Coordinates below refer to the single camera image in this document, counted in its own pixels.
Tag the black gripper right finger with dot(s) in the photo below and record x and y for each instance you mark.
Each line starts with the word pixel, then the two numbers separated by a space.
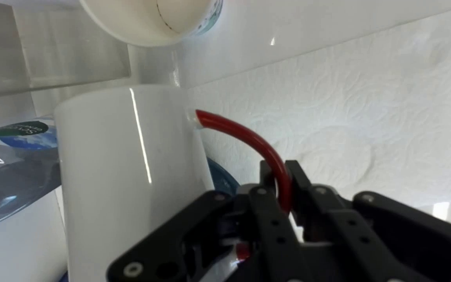
pixel 382 241

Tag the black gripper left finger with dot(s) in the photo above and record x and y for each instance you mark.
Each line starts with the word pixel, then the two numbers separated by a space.
pixel 210 236

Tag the blue bowl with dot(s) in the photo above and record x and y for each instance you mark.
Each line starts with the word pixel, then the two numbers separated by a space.
pixel 11 183

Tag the patterned paper cup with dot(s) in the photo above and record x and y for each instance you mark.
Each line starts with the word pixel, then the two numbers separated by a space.
pixel 141 21

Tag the white paper towel sheet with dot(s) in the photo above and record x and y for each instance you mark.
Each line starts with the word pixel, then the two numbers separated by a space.
pixel 367 104

